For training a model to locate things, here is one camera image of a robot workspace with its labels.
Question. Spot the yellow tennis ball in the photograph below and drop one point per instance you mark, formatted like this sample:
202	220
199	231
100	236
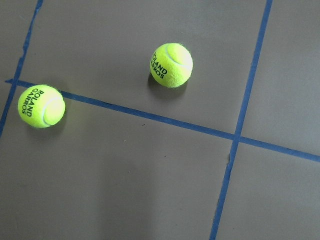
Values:
41	106
171	65

